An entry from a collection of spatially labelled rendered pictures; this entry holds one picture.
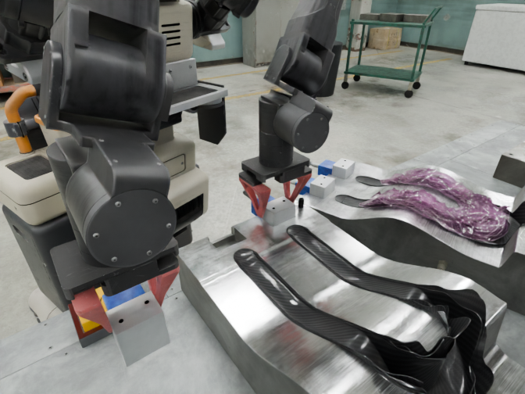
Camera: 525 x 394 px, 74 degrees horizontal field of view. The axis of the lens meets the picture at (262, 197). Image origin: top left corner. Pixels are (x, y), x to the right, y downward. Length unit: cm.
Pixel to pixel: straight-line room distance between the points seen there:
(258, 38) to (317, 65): 574
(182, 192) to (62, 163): 66
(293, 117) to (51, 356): 48
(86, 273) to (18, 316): 161
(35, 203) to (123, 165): 87
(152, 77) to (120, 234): 12
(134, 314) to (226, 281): 16
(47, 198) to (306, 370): 86
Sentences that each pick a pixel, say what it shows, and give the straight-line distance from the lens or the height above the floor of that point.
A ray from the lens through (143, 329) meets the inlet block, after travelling 40.
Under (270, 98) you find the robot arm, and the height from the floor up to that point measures 111.
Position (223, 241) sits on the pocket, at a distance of 61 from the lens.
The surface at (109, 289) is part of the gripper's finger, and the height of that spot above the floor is 102.
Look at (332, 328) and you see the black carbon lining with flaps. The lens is 45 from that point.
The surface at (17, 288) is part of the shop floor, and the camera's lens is 209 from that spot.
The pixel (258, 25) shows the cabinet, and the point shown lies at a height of 66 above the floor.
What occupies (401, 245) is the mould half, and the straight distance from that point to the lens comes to 69.
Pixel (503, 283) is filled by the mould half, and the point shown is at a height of 85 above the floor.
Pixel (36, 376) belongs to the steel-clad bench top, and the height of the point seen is 80.
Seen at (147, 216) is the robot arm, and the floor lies 113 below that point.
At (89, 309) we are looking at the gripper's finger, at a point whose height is 101.
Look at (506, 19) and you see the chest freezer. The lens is 722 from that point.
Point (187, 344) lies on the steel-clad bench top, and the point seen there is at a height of 80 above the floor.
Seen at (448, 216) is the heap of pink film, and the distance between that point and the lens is 70.
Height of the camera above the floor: 125
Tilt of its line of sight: 32 degrees down
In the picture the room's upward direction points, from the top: straight up
